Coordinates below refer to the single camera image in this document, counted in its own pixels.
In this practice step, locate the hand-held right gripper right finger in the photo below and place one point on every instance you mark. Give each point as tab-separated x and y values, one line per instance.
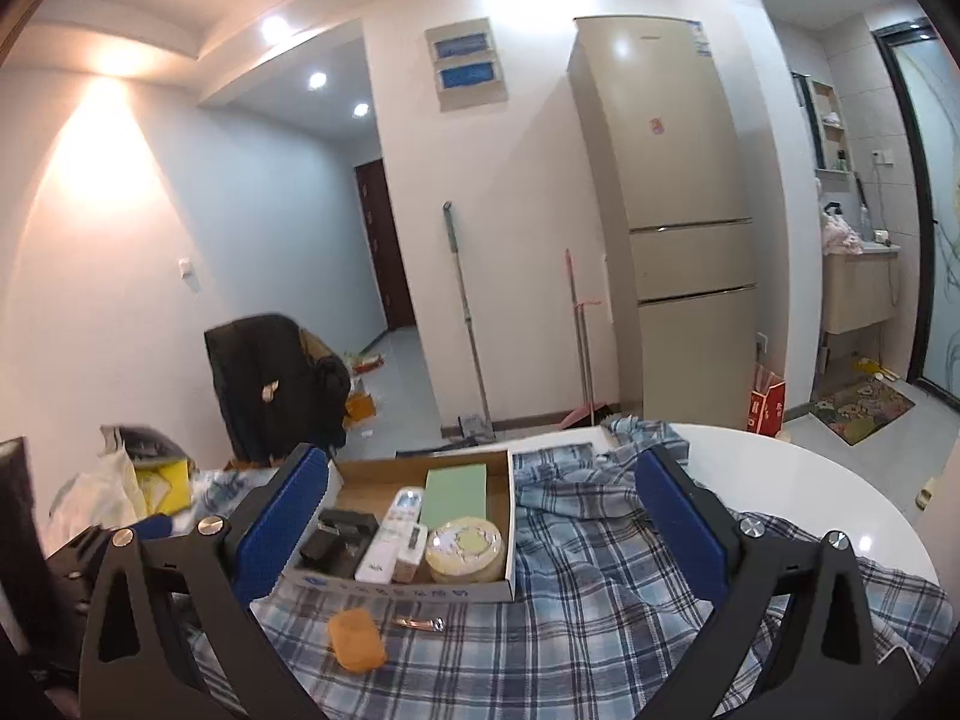
682	532

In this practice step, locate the black power adapter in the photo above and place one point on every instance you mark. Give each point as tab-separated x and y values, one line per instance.
321	549

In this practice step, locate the white plastic bag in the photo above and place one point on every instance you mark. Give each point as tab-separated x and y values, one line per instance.
94	491

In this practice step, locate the red carton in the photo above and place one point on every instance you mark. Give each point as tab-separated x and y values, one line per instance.
766	405

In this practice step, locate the white wall switch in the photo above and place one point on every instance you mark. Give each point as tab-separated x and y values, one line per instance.
189	274

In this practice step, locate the black rectangular frame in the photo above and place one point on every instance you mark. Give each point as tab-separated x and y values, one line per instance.
349	519

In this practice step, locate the orange plastic soap box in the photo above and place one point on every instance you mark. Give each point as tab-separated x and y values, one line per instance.
356	637

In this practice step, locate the white remote control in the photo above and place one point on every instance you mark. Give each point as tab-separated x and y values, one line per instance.
390	536

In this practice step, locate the shallow cardboard box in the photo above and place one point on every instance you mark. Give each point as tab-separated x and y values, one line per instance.
375	476

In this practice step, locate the pink cloth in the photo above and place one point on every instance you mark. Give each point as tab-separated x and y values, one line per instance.
838	234

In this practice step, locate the wall niche shelf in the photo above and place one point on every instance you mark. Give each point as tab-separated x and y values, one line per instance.
829	124

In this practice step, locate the dark brown door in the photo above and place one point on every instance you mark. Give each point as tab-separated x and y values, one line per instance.
382	240

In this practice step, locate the bathroom vanity cabinet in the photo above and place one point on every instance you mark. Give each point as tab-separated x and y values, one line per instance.
855	292

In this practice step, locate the black jacket on chair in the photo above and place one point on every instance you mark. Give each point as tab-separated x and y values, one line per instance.
262	382

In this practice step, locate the black framed glass door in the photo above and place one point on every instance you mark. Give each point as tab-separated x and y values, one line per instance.
930	202

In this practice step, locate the white charger plug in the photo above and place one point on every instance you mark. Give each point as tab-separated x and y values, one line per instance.
409	561

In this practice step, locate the pink dustpan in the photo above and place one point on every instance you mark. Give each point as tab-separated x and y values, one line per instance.
579	416

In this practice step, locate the beige refrigerator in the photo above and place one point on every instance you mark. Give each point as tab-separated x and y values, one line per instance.
675	202

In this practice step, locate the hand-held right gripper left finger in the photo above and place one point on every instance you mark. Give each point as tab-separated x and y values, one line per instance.
281	532

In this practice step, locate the red broom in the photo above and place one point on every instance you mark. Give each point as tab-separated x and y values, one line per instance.
576	330

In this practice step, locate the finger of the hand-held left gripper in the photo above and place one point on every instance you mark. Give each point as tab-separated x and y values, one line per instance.
157	526

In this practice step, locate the blue plaid blanket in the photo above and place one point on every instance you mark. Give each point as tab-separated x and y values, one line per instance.
585	577

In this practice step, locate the patterned bath mat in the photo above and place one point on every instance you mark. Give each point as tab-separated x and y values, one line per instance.
862	409

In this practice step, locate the wall electrical panel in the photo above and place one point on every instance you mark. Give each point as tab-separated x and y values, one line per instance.
466	64

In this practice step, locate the grey mop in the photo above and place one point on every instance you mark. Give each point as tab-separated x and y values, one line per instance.
466	315

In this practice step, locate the pale green box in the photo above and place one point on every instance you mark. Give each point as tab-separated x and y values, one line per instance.
454	495

